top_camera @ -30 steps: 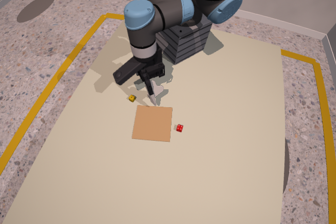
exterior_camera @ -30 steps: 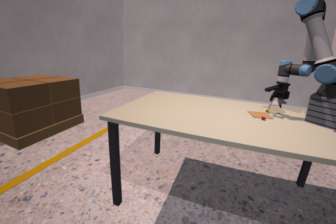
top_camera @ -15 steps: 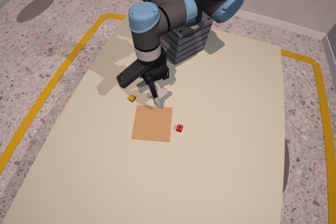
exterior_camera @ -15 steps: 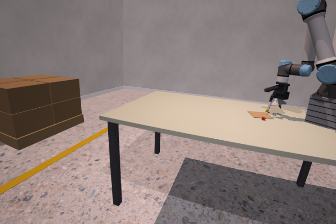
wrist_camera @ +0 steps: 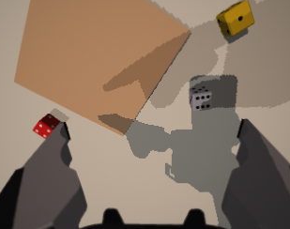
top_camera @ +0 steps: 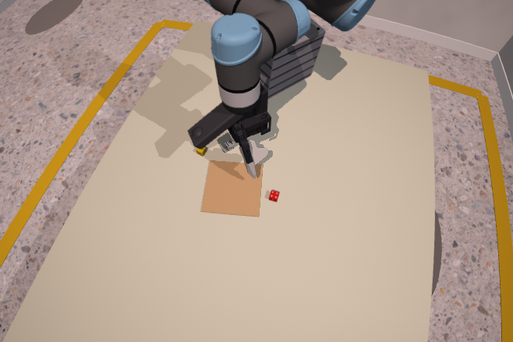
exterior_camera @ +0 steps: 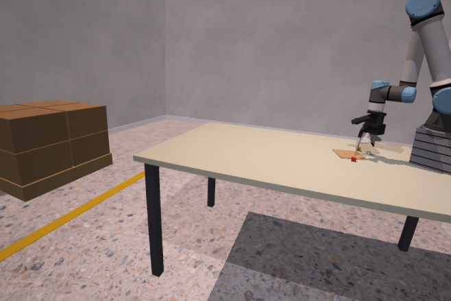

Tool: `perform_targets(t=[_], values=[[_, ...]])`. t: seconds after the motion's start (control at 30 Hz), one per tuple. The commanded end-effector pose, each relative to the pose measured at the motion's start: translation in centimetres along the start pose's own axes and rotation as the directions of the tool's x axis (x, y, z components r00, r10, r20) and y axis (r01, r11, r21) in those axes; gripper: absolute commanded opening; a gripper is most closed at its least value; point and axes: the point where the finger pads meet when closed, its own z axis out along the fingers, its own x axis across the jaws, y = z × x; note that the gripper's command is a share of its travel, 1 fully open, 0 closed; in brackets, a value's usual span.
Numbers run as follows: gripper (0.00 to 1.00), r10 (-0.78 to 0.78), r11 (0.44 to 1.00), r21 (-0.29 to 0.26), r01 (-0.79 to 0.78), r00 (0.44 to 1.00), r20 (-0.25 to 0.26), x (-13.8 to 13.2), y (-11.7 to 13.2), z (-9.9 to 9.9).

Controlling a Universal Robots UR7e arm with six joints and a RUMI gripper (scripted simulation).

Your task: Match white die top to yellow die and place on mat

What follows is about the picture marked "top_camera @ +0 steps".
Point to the white die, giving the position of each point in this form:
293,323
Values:
229,145

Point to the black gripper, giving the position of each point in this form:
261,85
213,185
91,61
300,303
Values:
255,117

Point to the tan flat mat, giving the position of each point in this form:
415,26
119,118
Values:
231,190

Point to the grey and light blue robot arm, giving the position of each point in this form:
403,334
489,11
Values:
239,51

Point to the red die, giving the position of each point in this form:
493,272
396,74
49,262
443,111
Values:
274,196

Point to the yellow die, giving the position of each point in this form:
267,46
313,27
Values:
201,152

